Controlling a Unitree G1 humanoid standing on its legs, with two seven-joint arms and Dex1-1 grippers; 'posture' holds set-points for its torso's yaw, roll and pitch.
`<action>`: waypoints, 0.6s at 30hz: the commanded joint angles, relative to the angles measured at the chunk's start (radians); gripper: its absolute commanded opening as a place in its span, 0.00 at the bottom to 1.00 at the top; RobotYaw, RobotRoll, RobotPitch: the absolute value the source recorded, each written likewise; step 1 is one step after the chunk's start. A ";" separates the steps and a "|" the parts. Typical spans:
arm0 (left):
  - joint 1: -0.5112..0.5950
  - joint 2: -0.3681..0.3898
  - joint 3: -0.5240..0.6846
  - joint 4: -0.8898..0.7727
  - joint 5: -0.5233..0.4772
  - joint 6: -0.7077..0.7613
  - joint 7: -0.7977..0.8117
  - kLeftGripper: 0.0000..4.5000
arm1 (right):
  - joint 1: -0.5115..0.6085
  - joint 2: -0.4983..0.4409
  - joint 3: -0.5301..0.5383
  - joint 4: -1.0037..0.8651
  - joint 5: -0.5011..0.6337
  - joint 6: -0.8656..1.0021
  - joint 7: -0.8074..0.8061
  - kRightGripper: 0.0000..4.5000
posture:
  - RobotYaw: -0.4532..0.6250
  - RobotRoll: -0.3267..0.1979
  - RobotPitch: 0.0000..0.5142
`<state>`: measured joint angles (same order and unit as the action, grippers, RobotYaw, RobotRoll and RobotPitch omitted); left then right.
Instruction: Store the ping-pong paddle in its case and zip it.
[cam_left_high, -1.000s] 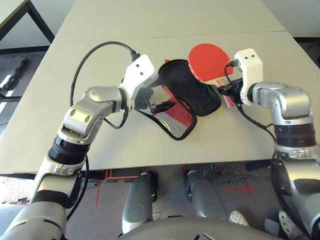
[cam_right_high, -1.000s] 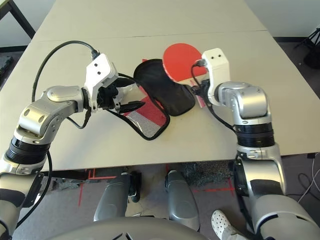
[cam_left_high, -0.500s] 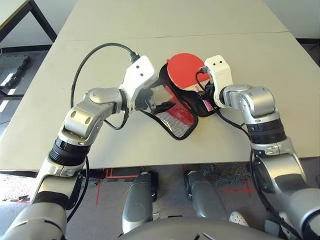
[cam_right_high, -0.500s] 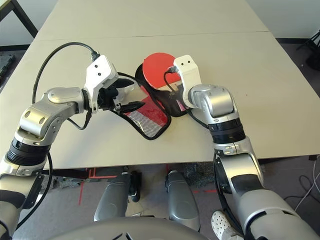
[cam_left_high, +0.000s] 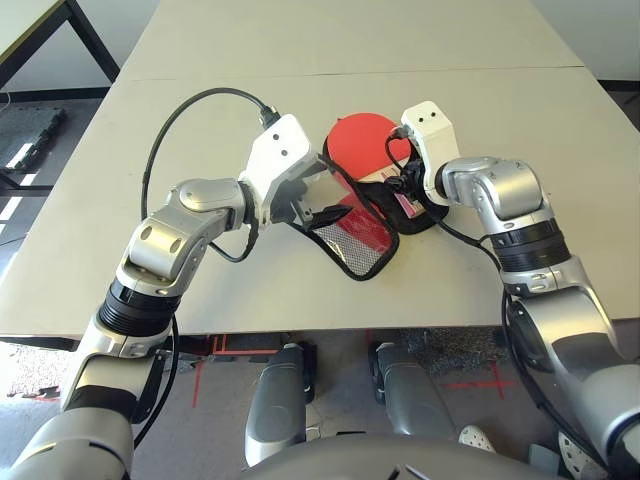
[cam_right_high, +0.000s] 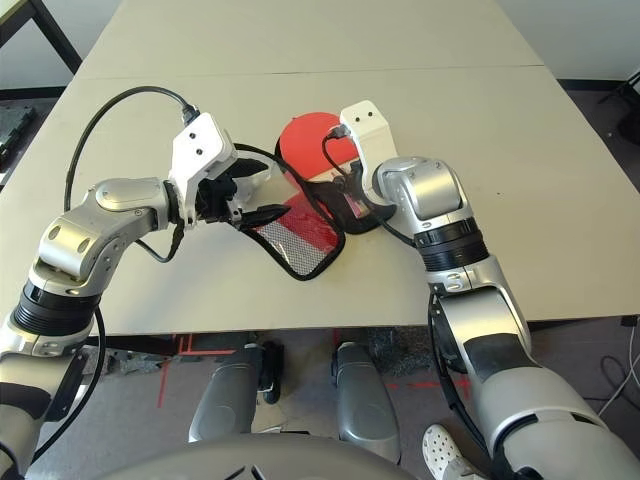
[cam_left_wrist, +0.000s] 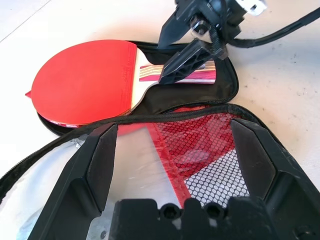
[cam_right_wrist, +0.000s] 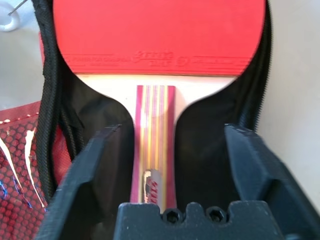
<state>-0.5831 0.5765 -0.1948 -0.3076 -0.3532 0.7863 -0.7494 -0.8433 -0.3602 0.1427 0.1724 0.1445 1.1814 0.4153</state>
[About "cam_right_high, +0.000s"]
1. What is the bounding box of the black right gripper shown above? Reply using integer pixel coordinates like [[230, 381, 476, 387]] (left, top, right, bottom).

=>
[[342, 164, 365, 214]]

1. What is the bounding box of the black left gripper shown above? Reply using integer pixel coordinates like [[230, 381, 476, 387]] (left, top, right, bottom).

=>
[[194, 158, 292, 227]]

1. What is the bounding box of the red ping-pong paddle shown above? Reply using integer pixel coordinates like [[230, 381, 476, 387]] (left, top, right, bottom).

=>
[[276, 112, 361, 186]]

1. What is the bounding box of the red and black paddle case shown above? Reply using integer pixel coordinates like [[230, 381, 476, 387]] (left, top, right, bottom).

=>
[[230, 142, 399, 282]]

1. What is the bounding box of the dark speckled foam mat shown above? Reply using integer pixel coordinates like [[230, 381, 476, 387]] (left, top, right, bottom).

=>
[[368, 327, 432, 377]]

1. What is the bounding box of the black table underframe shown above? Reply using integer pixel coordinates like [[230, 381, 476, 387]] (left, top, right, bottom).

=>
[[84, 315, 640, 357]]

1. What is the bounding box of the grey left robot leg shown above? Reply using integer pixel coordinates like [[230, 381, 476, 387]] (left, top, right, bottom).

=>
[[188, 341, 285, 444]]

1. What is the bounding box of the grey robot leg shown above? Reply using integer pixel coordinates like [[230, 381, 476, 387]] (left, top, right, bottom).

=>
[[331, 341, 402, 462], [188, 341, 285, 444]]

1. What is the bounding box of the puzzle-edged speckled foam mat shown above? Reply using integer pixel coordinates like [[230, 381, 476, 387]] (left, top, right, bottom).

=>
[[107, 349, 171, 375]]

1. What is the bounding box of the grey right robot leg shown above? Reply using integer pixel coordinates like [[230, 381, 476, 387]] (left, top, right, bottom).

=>
[[331, 341, 402, 462]]

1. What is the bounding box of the black-framed side table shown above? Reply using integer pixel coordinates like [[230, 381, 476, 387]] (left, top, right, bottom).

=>
[[0, 0, 84, 76]]

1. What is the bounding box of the white perforated clog shoe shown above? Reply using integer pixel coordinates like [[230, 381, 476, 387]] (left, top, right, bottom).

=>
[[422, 423, 471, 480]]

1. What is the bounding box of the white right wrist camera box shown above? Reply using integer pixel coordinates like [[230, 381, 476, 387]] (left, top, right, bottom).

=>
[[339, 99, 399, 206]]

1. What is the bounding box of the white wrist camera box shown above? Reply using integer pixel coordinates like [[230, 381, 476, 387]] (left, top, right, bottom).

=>
[[339, 99, 399, 206], [167, 112, 239, 226]]

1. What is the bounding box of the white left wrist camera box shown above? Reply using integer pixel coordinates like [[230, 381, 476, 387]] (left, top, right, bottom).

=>
[[167, 112, 239, 226]]

